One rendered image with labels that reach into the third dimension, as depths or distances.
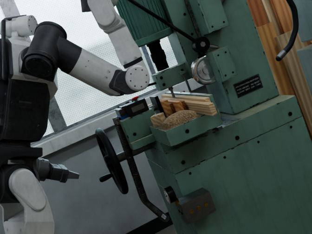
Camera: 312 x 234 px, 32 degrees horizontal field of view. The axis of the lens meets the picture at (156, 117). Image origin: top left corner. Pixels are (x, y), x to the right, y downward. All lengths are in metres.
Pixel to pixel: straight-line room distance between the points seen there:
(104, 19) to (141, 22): 0.52
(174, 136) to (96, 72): 0.43
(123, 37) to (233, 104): 0.71
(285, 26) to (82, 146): 1.56
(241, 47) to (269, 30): 1.41
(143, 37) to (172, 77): 0.21
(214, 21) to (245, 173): 0.60
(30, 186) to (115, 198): 1.85
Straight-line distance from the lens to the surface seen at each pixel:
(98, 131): 2.13
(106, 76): 1.60
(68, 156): 3.38
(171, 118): 1.89
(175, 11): 2.17
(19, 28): 1.80
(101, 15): 1.63
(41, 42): 1.56
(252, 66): 2.23
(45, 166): 2.18
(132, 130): 2.07
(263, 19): 3.76
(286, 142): 2.19
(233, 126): 2.08
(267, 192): 2.18
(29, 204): 1.67
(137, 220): 3.56
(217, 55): 2.07
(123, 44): 1.65
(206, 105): 1.83
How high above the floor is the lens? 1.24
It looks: 9 degrees down
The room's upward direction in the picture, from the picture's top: 21 degrees counter-clockwise
